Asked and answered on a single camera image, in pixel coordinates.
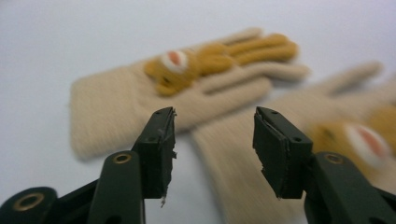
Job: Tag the pale grey foam mat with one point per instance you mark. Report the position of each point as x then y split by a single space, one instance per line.
46 46

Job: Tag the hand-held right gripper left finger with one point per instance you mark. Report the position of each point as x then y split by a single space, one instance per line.
157 155

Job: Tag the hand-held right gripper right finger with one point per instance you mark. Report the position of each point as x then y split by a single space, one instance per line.
283 155

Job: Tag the beige glove with brown bear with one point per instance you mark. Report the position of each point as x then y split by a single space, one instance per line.
124 105
236 174

